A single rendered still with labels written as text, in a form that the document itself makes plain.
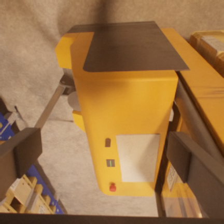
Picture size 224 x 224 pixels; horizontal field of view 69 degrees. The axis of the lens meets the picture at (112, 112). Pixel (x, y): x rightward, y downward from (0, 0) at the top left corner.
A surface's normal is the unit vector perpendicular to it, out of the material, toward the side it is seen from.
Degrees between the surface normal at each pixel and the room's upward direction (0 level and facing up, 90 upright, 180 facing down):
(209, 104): 90
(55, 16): 0
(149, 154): 0
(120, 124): 0
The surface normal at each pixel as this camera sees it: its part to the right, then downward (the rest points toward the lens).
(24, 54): -0.06, 0.63
